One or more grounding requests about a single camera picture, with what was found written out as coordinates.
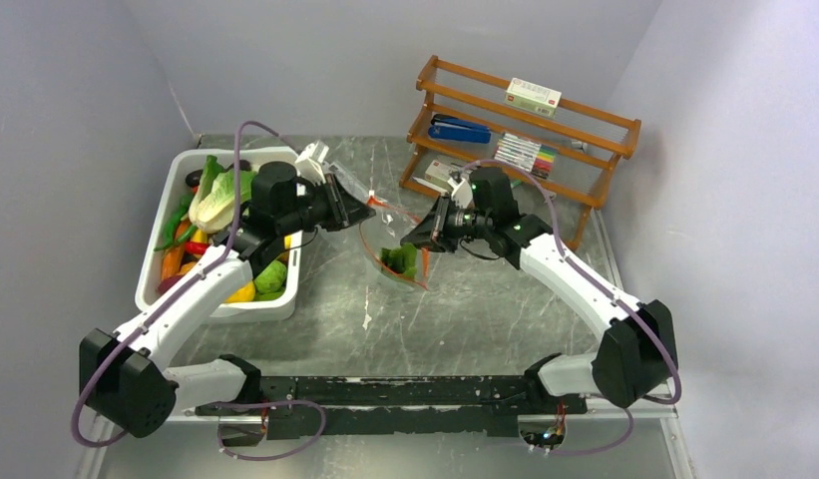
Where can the white green box lower shelf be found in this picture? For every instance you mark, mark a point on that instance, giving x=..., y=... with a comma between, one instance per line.
x=440, y=173

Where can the green chili pepper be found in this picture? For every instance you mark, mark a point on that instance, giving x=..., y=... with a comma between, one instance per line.
x=170, y=227

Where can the green romaine lettuce leaf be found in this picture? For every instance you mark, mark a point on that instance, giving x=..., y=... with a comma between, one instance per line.
x=401, y=260

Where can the red chili pepper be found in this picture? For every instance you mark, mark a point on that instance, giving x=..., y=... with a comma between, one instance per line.
x=195, y=248

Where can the green white cabbage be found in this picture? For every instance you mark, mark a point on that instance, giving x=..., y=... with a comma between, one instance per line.
x=212, y=207

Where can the coloured marker set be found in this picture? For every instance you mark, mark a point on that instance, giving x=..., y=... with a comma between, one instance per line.
x=530, y=156

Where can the wooden desk shelf rack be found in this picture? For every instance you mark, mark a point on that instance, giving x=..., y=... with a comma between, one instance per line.
x=570, y=148

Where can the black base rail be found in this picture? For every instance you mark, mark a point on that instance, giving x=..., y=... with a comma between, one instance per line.
x=333, y=405

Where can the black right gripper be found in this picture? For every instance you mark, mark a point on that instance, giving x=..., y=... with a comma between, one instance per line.
x=428, y=235

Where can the yellow lemon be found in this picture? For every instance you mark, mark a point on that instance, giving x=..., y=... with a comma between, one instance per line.
x=247, y=293

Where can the packaged protractor ruler set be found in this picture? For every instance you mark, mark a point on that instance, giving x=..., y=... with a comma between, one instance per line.
x=346, y=175

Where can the white plastic bin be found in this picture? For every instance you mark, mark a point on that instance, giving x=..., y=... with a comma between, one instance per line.
x=175, y=187

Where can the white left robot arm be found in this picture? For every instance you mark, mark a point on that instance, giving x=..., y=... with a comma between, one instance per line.
x=126, y=375

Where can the white green box top shelf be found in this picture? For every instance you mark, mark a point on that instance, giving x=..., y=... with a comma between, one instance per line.
x=532, y=97

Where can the clear zip top bag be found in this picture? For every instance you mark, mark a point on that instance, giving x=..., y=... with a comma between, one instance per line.
x=385, y=229

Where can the white green box shelf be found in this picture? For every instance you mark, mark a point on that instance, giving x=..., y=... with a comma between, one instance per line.
x=440, y=173
x=532, y=97

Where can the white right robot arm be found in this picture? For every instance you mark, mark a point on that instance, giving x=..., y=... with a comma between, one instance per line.
x=636, y=351

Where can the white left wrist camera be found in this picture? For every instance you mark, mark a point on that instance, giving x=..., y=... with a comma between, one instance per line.
x=309, y=163

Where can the orange carrot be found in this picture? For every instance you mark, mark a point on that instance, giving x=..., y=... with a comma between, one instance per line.
x=173, y=256

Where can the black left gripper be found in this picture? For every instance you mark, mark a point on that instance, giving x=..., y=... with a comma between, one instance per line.
x=343, y=208

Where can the white marker pen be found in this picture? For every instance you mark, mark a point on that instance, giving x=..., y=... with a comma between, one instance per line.
x=438, y=190

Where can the blue stapler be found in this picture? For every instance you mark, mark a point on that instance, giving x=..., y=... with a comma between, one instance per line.
x=450, y=128

